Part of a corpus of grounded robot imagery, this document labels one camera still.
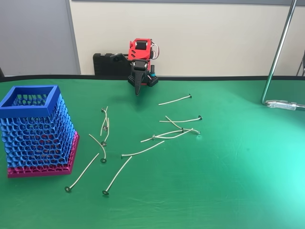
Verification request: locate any white candle wick metal base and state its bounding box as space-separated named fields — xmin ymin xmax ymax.
xmin=158 ymin=94 xmax=193 ymax=106
xmin=89 ymin=134 xmax=107 ymax=164
xmin=102 ymin=106 xmax=111 ymax=131
xmin=121 ymin=140 xmax=165 ymax=158
xmin=101 ymin=117 xmax=111 ymax=146
xmin=102 ymin=156 xmax=133 ymax=196
xmin=64 ymin=153 xmax=100 ymax=193
xmin=140 ymin=128 xmax=184 ymax=143
xmin=159 ymin=115 xmax=203 ymax=123
xmin=165 ymin=115 xmax=202 ymax=135
xmin=152 ymin=128 xmax=194 ymax=139

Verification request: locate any thin wooden stick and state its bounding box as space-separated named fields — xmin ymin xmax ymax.
xmin=101 ymin=108 xmax=108 ymax=136

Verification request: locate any green table cloth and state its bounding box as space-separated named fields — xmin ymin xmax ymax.
xmin=0 ymin=75 xmax=305 ymax=229

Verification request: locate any chrome tube stand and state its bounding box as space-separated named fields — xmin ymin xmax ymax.
xmin=260 ymin=0 xmax=305 ymax=112

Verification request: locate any red white shoulder servo cable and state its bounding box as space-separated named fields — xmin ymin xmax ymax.
xmin=150 ymin=42 xmax=161 ymax=60

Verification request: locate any dark chair frame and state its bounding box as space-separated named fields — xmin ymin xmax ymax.
xmin=296 ymin=49 xmax=305 ymax=77

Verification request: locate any blue magenta mesh basket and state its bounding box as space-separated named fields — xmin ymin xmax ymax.
xmin=0 ymin=85 xmax=80 ymax=178

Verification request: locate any grey partition panel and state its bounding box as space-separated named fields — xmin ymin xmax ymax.
xmin=0 ymin=0 xmax=81 ymax=76

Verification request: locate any silver clear clamp piece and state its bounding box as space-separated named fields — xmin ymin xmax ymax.
xmin=266 ymin=99 xmax=297 ymax=111

